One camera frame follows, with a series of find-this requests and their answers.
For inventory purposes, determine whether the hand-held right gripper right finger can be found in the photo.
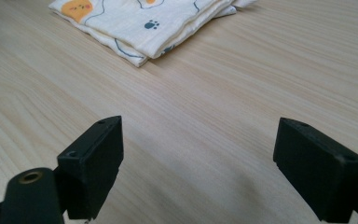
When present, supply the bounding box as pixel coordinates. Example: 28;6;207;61
272;117;358;224

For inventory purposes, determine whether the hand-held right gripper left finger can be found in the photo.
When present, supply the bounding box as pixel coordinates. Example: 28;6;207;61
56;115;125;221

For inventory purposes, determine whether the white printed cloth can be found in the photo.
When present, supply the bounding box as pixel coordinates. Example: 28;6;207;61
48;0;258;68

